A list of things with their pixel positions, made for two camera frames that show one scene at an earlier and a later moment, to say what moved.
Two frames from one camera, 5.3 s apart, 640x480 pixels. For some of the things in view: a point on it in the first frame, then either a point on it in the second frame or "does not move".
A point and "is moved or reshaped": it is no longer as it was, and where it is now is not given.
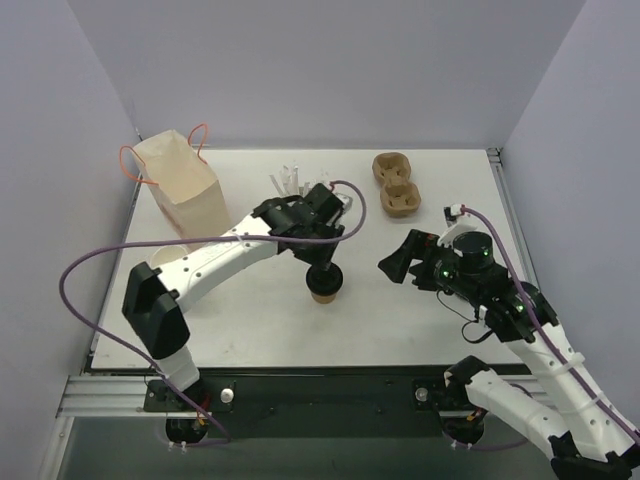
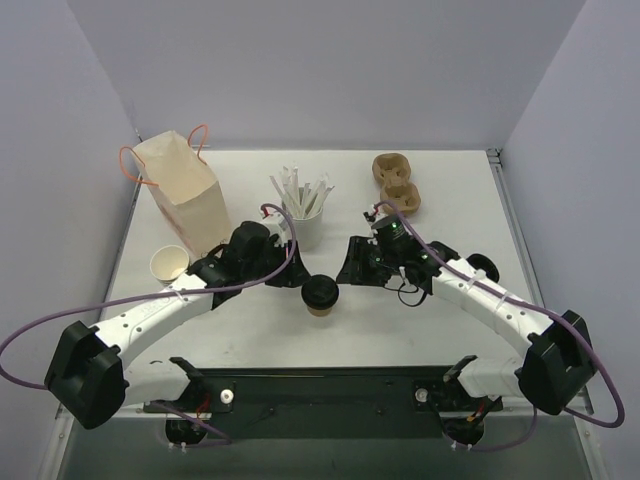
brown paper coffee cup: x=324 y=299 → x=319 y=312
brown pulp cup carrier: x=399 y=195 does not move
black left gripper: x=320 y=252 → x=282 y=263
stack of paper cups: x=167 y=253 does not move
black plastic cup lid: x=324 y=282 is moved or reshaped
